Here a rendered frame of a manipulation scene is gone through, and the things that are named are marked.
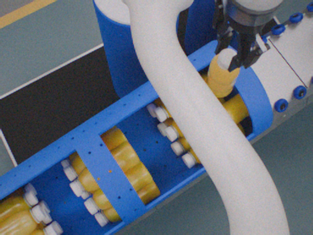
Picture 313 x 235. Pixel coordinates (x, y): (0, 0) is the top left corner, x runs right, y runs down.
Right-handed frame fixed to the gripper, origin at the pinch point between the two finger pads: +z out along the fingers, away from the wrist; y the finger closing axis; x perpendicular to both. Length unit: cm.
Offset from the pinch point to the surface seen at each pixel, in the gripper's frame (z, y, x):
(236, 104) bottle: 31.7, -4.7, -4.9
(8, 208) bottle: 32, 5, 59
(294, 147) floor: 144, -24, -53
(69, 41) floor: 144, 90, 12
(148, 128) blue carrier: 47, 6, 16
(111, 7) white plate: 41, 42, 5
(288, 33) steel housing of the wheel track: 52, 8, -40
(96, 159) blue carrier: 21.5, 1.3, 33.5
